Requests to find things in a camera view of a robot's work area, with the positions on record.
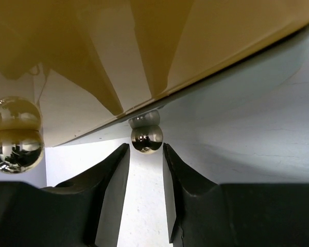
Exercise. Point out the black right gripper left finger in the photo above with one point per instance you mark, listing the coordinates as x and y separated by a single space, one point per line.
85 210

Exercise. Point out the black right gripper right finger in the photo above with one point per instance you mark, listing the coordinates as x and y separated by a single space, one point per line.
200 212

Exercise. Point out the grey bottom drawer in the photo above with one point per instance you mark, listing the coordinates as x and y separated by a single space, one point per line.
248 122

